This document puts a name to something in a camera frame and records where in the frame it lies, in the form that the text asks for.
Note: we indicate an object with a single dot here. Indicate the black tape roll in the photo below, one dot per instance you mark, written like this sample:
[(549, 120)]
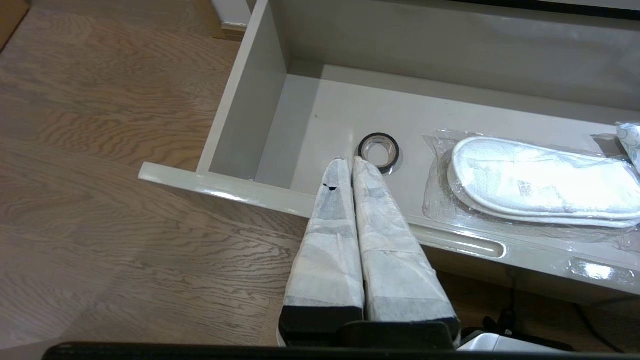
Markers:
[(378, 136)]

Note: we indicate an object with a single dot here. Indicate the brown wooden box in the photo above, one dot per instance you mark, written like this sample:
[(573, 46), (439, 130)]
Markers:
[(10, 15)]

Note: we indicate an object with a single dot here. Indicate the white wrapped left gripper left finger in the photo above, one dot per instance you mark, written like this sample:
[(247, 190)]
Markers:
[(327, 250)]

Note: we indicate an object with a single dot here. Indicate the glossy white low cabinet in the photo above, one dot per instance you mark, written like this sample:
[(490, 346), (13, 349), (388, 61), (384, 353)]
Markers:
[(600, 3)]

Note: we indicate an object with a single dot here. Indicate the white blue printed plastic packet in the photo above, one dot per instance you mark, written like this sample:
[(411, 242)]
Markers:
[(631, 140)]

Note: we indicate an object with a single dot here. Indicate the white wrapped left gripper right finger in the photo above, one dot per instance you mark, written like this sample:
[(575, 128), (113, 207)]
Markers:
[(395, 250)]

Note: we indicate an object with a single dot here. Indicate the white slippers in clear bag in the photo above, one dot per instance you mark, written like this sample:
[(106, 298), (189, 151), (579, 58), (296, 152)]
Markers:
[(540, 180)]

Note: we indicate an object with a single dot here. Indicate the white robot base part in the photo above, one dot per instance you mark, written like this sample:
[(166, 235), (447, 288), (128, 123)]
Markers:
[(500, 342)]

